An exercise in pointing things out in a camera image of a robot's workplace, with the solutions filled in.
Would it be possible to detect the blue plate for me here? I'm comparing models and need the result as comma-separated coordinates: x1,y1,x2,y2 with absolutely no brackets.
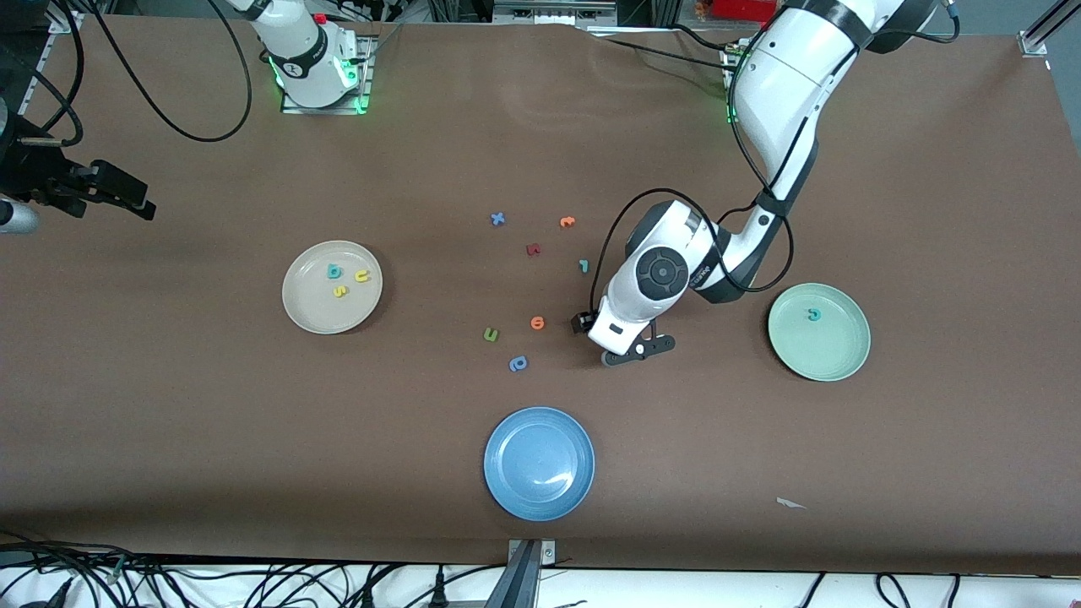
483,406,596,522

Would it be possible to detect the green plate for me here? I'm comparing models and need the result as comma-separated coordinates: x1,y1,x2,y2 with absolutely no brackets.
767,282,872,383

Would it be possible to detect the brown table cover sheet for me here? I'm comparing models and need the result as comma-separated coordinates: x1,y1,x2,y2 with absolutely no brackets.
0,13,1081,577

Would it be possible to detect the beige plate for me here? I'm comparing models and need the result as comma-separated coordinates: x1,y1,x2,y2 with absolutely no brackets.
282,241,384,335

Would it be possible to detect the red box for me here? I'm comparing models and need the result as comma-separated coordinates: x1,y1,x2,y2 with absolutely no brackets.
709,0,782,22

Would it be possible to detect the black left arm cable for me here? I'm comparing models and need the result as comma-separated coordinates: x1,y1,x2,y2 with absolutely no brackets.
589,51,795,315

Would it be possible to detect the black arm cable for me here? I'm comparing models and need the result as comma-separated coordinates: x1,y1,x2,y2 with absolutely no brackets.
0,0,254,143
589,51,795,315

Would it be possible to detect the aluminium side rail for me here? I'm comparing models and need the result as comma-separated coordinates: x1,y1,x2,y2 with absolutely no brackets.
0,30,62,170

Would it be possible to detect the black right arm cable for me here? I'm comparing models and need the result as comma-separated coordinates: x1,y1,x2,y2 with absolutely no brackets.
0,0,254,143

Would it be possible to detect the aluminium frame strut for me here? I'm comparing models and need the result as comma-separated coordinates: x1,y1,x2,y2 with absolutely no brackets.
486,539,558,608

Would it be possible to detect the black base cable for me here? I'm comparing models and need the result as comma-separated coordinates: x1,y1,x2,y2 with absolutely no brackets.
604,24,744,77

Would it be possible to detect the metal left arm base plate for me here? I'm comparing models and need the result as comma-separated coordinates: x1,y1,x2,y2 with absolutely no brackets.
720,38,744,123

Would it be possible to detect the black cable bundle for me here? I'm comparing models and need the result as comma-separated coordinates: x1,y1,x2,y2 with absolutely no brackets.
182,562,423,608
0,528,182,608

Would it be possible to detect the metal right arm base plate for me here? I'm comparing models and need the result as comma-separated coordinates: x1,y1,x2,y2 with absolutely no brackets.
280,32,374,116

